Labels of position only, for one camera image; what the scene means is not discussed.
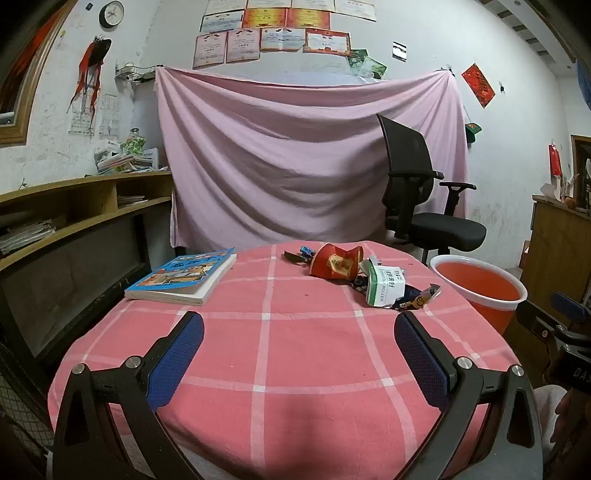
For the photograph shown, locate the round wall clock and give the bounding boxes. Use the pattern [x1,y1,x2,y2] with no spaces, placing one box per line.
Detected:
[98,0,125,29]

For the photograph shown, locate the pink hanging cloth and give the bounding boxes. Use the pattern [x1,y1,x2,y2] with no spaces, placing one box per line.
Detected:
[154,65,469,259]

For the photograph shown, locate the crushed red paper cup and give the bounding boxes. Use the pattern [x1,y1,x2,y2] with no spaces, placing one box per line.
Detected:
[308,243,365,281]

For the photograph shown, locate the group of wall certificates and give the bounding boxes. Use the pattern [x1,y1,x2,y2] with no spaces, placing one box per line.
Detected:
[193,0,377,70]

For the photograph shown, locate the wooden framed picture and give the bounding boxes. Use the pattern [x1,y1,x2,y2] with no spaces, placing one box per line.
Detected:
[0,0,77,148]

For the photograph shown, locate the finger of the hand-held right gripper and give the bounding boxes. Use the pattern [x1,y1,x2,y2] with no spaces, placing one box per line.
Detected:
[551,291,591,324]
[516,300,561,335]

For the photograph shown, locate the dark snack wrapper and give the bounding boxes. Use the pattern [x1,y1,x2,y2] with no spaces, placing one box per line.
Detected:
[346,276,441,312]

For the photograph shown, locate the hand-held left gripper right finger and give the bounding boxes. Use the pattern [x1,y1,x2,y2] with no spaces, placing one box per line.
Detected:
[394,311,543,480]

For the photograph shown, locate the person's right hand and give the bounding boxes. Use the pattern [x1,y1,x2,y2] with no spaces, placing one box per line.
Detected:
[554,392,591,467]

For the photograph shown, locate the black office chair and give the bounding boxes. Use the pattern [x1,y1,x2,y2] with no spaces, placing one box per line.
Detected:
[376,113,488,266]

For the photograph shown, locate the light grey cloth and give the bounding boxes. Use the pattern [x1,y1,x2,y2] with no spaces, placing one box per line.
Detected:
[531,385,570,467]

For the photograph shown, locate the red black feather decoration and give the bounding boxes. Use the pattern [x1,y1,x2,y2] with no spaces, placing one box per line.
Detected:
[67,37,112,114]

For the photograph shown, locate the blue black wrapper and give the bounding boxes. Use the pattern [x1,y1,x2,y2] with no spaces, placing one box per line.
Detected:
[284,244,317,265]

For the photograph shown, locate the red paper poster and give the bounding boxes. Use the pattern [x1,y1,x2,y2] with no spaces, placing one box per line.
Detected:
[462,63,496,109]

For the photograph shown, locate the stack of books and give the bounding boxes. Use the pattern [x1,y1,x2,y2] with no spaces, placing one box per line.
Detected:
[95,138,160,175]

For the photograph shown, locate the wooden cabinet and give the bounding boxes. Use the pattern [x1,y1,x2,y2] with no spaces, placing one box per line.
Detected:
[526,194,591,301]

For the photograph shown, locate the pink checked tablecloth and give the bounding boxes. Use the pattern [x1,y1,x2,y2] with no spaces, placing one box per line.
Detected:
[47,240,522,480]

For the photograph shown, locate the wall calendar sheets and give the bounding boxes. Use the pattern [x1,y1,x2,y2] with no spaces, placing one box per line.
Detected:
[69,92,121,137]

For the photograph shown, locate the dark framed mirror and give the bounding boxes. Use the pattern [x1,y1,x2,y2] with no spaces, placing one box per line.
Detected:
[570,135,591,210]

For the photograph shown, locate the glass jar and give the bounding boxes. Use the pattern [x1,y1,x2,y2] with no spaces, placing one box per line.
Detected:
[121,128,146,155]

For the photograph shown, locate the blue picture book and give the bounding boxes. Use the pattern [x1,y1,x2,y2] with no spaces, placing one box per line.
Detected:
[124,248,237,306]

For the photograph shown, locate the white green carton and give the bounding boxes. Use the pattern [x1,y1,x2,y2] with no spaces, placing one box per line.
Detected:
[359,258,407,308]

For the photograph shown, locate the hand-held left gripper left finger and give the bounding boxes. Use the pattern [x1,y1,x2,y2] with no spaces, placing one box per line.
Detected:
[53,311,206,480]

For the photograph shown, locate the wooden shelf unit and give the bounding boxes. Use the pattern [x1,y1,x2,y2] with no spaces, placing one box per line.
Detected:
[0,171,174,370]

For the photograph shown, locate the wire wall rack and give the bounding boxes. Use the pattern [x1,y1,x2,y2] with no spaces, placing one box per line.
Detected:
[115,65,158,84]

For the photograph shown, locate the blue cloth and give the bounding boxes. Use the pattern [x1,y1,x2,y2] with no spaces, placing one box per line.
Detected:
[576,60,591,112]

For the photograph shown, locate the orange bucket white rim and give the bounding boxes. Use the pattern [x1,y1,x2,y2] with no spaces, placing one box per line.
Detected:
[429,254,528,337]

